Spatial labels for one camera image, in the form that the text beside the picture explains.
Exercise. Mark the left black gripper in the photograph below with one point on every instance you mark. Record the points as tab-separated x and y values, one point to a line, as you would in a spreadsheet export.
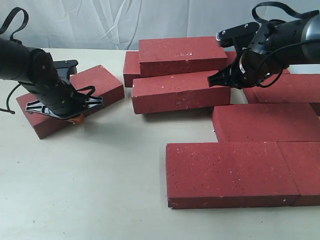
54	97

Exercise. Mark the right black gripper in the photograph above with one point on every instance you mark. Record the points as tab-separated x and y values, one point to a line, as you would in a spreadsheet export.
255	64

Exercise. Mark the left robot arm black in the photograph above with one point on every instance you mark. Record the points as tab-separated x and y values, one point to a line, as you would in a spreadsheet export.
15	63

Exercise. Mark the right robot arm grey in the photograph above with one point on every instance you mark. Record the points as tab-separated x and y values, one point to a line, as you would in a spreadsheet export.
298	41

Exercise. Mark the red brick top stacked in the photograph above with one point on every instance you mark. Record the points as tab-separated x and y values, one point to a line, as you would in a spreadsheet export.
172	56

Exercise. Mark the red brick lower right row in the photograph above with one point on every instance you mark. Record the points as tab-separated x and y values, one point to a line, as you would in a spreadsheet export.
266	122

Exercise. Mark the red brick front large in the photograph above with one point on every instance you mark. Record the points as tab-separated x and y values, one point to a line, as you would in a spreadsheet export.
228	175

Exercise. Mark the grey fabric backdrop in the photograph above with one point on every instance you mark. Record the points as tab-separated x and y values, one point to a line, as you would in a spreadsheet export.
120	24

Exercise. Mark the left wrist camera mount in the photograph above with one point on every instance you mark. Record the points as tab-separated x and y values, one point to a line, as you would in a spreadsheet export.
66	68

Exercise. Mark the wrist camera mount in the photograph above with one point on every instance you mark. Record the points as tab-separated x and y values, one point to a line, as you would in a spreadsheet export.
238	37
66	68

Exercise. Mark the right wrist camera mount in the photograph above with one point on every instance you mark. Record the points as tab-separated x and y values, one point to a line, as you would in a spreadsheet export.
238	37

